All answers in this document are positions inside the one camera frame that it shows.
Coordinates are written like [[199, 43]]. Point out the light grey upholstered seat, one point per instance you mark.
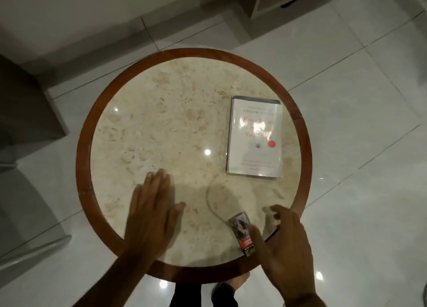
[[26, 223]]

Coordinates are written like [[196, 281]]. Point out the small printed cardboard packet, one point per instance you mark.
[[243, 232]]

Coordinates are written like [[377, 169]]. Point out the round marble table wooden rim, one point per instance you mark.
[[193, 126]]

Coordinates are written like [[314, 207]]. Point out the person's right thumb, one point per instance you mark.
[[257, 240]]

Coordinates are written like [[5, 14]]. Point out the person's left little finger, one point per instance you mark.
[[136, 198]]

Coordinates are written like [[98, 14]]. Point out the white paperback book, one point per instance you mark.
[[255, 137]]

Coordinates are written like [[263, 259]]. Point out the person's left hand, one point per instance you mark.
[[150, 223]]

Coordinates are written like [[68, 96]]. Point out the person's left forearm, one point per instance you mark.
[[111, 283]]

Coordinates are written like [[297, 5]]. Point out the person's bare foot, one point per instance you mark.
[[233, 281]]

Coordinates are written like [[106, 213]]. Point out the person's right hand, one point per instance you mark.
[[288, 253]]

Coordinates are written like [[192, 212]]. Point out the white sofa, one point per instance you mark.
[[83, 13]]

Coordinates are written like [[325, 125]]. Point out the person's left middle finger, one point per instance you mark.
[[157, 185]]

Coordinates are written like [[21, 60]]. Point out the person's left thumb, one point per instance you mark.
[[177, 211]]

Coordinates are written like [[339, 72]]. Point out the person's black trousers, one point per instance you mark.
[[200, 296]]

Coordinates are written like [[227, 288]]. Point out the person's right forearm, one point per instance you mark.
[[305, 300]]

